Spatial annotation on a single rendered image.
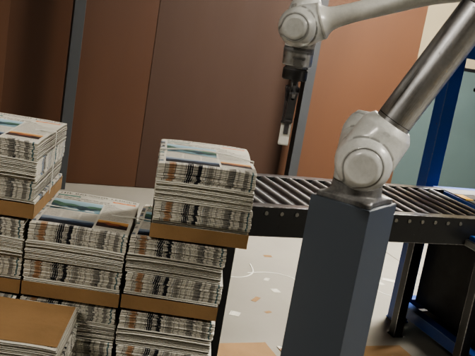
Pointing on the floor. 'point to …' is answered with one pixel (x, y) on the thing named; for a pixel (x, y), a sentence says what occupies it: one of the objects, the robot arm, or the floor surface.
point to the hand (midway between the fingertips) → (284, 133)
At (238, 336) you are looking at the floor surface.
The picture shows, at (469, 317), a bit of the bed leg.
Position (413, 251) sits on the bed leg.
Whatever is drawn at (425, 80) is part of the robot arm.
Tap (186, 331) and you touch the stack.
